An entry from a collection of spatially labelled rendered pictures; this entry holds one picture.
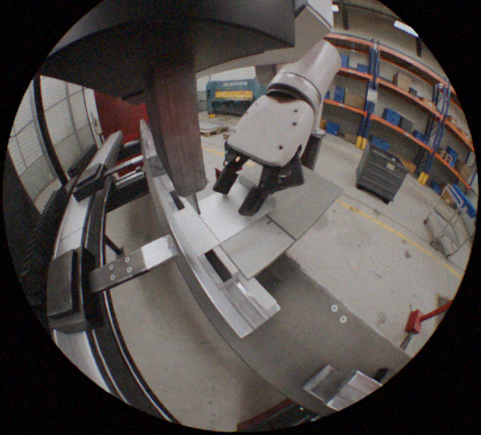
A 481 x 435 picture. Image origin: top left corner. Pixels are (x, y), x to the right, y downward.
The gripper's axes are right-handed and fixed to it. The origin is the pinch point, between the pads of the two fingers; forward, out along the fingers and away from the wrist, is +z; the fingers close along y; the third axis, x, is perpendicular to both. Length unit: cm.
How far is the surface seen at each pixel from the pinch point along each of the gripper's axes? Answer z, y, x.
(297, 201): -3.5, 5.8, 7.8
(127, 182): 28, -58, -4
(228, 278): 7.7, 8.0, -3.8
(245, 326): 10.7, 13.6, -4.0
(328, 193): -8.0, 8.9, 13.0
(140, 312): 126, -33, 11
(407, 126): -431, 127, 435
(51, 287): 20.6, 0.1, -25.5
